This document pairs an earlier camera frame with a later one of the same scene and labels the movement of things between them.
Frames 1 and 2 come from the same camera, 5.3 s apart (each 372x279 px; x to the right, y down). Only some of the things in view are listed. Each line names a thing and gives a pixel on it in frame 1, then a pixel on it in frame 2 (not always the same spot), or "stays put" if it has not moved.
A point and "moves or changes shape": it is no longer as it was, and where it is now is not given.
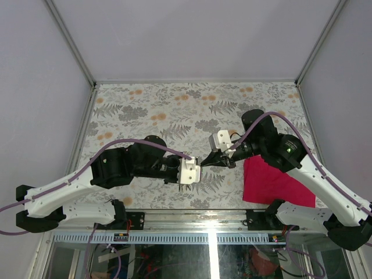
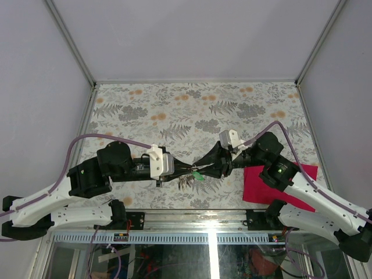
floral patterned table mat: (184, 115) stays put
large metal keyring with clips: (189, 186) moves or changes shape
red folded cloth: (263, 183) stays put
